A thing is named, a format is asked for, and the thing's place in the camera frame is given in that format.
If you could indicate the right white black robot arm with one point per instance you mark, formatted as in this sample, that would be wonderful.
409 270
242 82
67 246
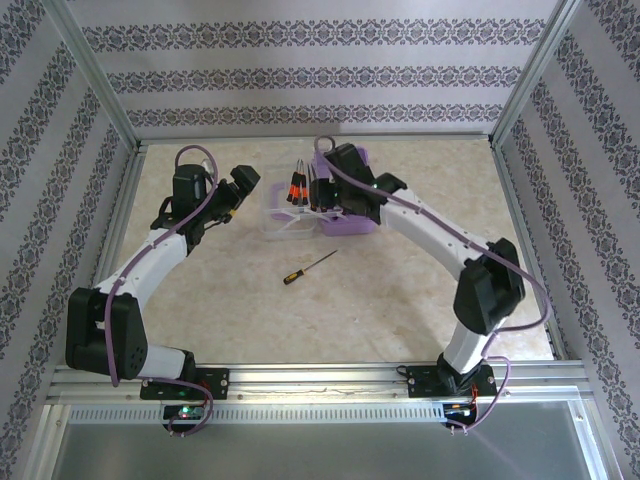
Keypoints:
425 225

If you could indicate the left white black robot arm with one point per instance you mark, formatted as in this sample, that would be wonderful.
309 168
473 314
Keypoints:
150 260

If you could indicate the grey metal sheet panel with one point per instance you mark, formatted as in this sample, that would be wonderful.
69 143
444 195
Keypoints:
320 450

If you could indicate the aluminium frame side rail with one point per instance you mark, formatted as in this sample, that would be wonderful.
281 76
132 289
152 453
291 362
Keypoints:
126 195
519 200

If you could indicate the aluminium frame rear rail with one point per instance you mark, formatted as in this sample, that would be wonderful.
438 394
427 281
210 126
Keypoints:
425 137

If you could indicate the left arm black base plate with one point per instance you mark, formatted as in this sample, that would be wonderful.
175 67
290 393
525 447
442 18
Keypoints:
217 382

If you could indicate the aluminium frame mounting rail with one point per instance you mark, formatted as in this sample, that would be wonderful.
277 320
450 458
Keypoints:
325 372

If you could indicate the aluminium frame corner post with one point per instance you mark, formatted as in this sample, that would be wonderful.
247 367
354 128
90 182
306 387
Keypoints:
96 75
536 75

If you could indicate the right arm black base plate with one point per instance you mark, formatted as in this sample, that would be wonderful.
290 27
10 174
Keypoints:
420 382

